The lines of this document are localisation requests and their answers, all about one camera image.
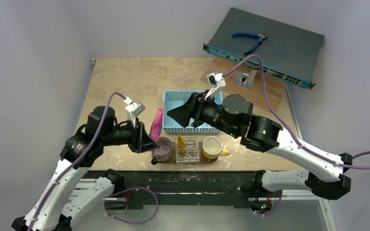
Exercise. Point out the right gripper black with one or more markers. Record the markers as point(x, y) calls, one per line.
point(198, 110)

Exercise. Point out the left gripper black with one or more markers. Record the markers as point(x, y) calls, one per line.
point(141, 141)

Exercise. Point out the purple translucent cup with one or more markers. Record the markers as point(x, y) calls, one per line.
point(163, 153)

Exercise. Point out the light blue plastic basket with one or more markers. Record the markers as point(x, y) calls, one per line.
point(175, 98)

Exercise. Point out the yellow toothbrush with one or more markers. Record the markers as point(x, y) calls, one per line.
point(181, 144)

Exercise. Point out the clear plastic box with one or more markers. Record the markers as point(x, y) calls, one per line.
point(190, 153)

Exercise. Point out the yellow mug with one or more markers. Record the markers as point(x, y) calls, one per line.
point(212, 147)

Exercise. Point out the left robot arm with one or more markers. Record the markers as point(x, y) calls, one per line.
point(54, 211)

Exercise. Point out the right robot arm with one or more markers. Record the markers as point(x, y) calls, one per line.
point(323, 175)

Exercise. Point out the light wooden board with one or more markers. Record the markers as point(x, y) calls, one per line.
point(275, 88)

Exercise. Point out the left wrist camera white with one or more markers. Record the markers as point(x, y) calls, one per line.
point(133, 109)

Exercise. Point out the metal bracket stand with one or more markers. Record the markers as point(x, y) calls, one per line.
point(245, 79)

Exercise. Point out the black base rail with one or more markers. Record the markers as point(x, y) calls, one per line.
point(238, 189)

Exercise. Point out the grey network switch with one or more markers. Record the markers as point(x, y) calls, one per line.
point(288, 53)

